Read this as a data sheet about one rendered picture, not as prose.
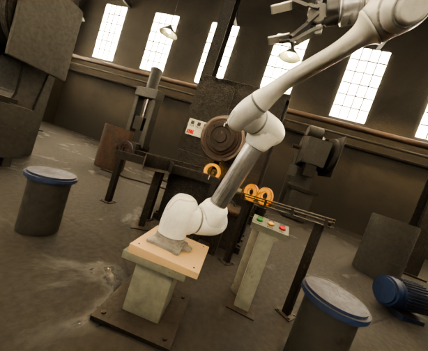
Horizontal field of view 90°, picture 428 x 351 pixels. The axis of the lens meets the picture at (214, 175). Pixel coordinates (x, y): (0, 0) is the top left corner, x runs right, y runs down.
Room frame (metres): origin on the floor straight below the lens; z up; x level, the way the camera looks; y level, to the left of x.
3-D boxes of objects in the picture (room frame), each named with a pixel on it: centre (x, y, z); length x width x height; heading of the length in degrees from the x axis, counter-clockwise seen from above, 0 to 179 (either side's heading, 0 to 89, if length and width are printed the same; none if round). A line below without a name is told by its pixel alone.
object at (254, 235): (1.55, -0.45, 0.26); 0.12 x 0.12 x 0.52
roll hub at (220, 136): (2.16, 0.06, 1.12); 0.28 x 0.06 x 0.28; 76
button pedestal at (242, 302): (1.39, -0.45, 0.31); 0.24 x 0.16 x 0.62; 76
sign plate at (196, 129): (2.45, 0.34, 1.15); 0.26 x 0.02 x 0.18; 76
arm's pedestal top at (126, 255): (1.11, 0.12, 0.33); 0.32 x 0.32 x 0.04; 84
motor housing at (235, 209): (2.05, -0.25, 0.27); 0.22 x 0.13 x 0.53; 76
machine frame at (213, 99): (2.68, -0.07, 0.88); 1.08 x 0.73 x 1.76; 76
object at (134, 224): (2.13, 0.57, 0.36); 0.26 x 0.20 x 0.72; 111
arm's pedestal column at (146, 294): (1.11, 0.12, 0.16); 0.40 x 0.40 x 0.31; 84
